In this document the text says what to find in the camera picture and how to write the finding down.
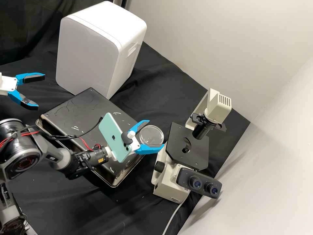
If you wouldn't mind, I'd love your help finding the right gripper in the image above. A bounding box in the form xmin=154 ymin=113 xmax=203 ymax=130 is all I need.
xmin=108 ymin=119 xmax=165 ymax=162

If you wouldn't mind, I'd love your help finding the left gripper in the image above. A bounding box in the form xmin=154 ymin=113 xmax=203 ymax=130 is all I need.
xmin=0 ymin=72 xmax=46 ymax=111

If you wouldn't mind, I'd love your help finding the petri dish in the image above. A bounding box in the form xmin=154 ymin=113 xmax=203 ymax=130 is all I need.
xmin=138 ymin=125 xmax=165 ymax=148

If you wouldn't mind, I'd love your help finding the cream microscope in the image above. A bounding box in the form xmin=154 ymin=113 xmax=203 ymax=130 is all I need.
xmin=151 ymin=88 xmax=233 ymax=204

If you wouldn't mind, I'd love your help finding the black tray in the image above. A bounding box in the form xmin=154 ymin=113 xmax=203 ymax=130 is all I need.
xmin=36 ymin=87 xmax=147 ymax=188

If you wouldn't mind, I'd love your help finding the white box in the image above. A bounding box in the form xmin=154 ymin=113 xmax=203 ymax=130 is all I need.
xmin=55 ymin=1 xmax=147 ymax=100

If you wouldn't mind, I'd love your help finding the right wrist camera phone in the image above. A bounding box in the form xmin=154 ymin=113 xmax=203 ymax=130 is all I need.
xmin=98 ymin=113 xmax=141 ymax=163

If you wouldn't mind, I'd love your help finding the black cable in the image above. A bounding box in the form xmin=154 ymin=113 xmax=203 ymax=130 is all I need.
xmin=48 ymin=116 xmax=103 ymax=139

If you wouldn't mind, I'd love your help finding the grey cable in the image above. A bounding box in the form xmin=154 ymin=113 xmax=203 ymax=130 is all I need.
xmin=163 ymin=201 xmax=184 ymax=235

